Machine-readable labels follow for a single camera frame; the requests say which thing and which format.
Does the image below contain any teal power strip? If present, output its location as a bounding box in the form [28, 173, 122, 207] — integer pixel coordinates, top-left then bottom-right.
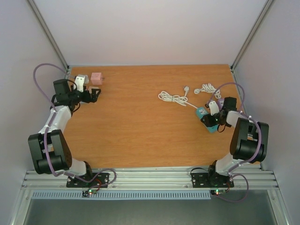
[195, 107, 217, 133]

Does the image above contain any large pink cube plug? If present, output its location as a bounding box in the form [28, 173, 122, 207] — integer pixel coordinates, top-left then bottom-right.
[91, 72, 104, 85]

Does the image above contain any purple power strip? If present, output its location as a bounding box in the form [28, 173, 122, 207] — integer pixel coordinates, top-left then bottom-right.
[217, 98, 224, 109]

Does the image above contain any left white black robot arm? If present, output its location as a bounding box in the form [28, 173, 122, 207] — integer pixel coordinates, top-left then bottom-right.
[28, 79, 101, 187]

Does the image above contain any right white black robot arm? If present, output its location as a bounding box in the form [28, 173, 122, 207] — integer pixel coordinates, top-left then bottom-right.
[192, 97, 269, 188]

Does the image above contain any right small circuit board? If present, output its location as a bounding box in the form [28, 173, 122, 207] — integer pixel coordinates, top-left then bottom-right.
[210, 189, 228, 196]

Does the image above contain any small circuit board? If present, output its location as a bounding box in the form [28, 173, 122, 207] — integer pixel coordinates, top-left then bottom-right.
[210, 189, 228, 196]
[82, 189, 97, 197]

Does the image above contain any left small circuit board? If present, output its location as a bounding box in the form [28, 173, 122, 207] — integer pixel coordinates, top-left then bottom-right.
[82, 189, 97, 197]

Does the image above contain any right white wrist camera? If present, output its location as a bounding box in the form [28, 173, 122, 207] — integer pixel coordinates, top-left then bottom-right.
[205, 100, 220, 116]

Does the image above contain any white coiled teal-strip cable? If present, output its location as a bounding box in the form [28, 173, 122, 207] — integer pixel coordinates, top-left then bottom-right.
[158, 85, 199, 111]

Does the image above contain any white coiled strip cable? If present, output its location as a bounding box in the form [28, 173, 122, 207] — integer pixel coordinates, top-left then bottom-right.
[193, 83, 222, 99]

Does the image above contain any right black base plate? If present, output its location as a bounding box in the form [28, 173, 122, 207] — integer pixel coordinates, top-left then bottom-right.
[192, 172, 234, 188]

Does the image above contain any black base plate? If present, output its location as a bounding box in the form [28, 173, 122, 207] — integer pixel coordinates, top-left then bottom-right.
[66, 172, 109, 188]
[192, 172, 234, 188]

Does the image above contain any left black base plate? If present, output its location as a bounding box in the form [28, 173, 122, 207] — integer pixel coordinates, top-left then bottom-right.
[66, 172, 109, 188]

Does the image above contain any aluminium front rail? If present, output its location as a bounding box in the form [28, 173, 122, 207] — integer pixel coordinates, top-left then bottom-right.
[21, 167, 279, 190]

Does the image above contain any blue slotted cable duct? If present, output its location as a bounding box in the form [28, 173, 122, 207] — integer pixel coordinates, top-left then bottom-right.
[31, 190, 211, 201]

